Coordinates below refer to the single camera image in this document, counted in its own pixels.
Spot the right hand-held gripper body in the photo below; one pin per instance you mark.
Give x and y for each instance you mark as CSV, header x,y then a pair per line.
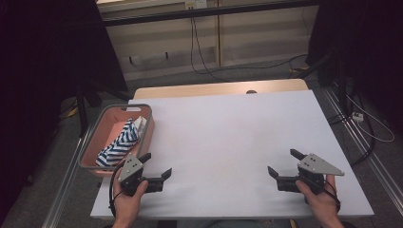
x,y
316,166

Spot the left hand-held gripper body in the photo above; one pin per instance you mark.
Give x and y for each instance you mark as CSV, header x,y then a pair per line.
x,y
130,169

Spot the blue white striped baby romper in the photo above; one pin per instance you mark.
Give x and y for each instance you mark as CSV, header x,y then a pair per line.
x,y
122,142

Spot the pink basket with grey rim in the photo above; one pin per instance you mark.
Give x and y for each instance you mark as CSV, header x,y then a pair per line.
x,y
107,129

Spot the person's left hand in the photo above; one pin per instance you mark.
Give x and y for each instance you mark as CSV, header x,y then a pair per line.
x,y
126,207

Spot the person's right hand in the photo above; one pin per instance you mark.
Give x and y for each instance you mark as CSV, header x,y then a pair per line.
x,y
323,205

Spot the white power strip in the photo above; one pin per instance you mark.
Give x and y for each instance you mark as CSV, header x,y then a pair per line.
x,y
358,116

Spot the white table cover sheet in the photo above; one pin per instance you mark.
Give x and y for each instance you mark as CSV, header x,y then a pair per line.
x,y
221,142

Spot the black metal stand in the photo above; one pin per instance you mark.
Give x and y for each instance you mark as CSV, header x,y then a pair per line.
x,y
342,88

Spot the yellow floor tape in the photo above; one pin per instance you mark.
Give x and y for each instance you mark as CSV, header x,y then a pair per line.
x,y
72,111
299,68

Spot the light wooden table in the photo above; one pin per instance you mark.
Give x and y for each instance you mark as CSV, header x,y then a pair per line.
x,y
206,88

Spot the narrow black curtain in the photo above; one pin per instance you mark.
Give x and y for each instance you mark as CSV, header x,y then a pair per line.
x,y
374,47

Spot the wide black curtain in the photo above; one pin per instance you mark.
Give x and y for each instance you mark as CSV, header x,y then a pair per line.
x,y
47,63

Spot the black horizontal metal bar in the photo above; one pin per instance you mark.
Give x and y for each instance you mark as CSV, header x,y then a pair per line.
x,y
221,11

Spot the aluminium floor rail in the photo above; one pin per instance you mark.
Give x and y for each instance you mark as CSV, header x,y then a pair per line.
x,y
374,158
63,190

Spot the white wall socket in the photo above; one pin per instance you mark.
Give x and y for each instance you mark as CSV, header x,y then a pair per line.
x,y
196,3

